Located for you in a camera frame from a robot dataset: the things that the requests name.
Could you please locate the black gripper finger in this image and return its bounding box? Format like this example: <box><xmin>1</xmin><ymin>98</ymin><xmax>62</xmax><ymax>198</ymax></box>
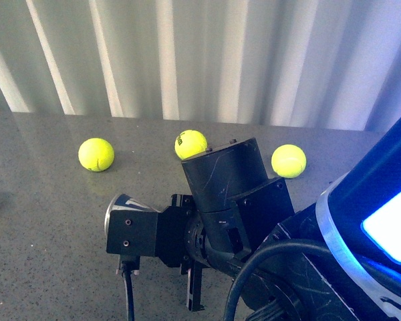
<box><xmin>186</xmin><ymin>261</ymin><xmax>203</xmax><ymax>312</ymax></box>

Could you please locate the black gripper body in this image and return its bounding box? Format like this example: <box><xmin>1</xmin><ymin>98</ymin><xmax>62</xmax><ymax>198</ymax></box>
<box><xmin>156</xmin><ymin>138</ymin><xmax>295</xmax><ymax>268</ymax></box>

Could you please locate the clear plastic tennis ball can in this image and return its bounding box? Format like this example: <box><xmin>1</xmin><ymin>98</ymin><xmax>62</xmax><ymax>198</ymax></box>
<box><xmin>104</xmin><ymin>194</ymin><xmax>158</xmax><ymax>236</ymax></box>

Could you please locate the right yellow tennis ball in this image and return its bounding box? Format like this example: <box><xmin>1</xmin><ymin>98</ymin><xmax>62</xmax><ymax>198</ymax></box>
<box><xmin>271</xmin><ymin>144</ymin><xmax>307</xmax><ymax>179</ymax></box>

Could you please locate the yellow tennis ball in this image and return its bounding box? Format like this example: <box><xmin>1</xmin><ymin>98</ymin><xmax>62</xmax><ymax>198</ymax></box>
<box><xmin>271</xmin><ymin>144</ymin><xmax>307</xmax><ymax>179</ymax></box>
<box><xmin>174</xmin><ymin>130</ymin><xmax>208</xmax><ymax>160</ymax></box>
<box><xmin>78</xmin><ymin>138</ymin><xmax>115</xmax><ymax>173</ymax></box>

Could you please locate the middle yellow tennis ball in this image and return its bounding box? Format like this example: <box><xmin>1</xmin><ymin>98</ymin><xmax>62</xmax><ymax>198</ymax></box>
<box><xmin>174</xmin><ymin>130</ymin><xmax>208</xmax><ymax>160</ymax></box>

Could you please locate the left yellow tennis ball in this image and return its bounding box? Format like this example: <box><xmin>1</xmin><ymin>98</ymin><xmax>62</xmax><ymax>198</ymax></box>
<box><xmin>78</xmin><ymin>138</ymin><xmax>115</xmax><ymax>173</ymax></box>

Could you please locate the white pleated curtain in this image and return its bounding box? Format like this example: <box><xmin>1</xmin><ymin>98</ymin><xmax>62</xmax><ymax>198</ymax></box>
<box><xmin>0</xmin><ymin>1</ymin><xmax>401</xmax><ymax>131</ymax></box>

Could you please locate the black camera cable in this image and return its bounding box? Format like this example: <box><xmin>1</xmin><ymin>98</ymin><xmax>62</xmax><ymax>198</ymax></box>
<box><xmin>120</xmin><ymin>256</ymin><xmax>136</xmax><ymax>321</ymax></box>

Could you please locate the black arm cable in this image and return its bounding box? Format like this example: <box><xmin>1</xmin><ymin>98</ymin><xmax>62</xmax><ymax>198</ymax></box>
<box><xmin>223</xmin><ymin>238</ymin><xmax>335</xmax><ymax>321</ymax></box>

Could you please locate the black camera box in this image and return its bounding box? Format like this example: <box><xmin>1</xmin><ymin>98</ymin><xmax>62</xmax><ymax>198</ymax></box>
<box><xmin>106</xmin><ymin>210</ymin><xmax>158</xmax><ymax>257</ymax></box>

